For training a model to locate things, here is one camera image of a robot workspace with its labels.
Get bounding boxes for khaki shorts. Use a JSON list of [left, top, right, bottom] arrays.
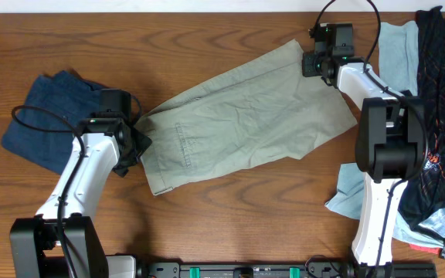
[[136, 40, 356, 195]]

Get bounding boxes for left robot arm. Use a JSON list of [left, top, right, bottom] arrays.
[[9, 89, 152, 277]]

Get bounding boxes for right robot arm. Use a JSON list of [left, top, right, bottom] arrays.
[[302, 23, 427, 277]]

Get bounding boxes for light blue garment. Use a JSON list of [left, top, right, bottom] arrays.
[[325, 21, 443, 248]]

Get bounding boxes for folded navy blue shorts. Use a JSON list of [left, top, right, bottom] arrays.
[[1, 71, 105, 175]]

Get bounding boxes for black patterned garment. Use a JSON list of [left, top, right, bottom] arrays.
[[399, 7, 445, 231]]

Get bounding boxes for red pink garment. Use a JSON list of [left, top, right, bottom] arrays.
[[409, 244, 441, 255]]

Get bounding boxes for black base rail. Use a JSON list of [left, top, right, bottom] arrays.
[[106, 254, 438, 278]]

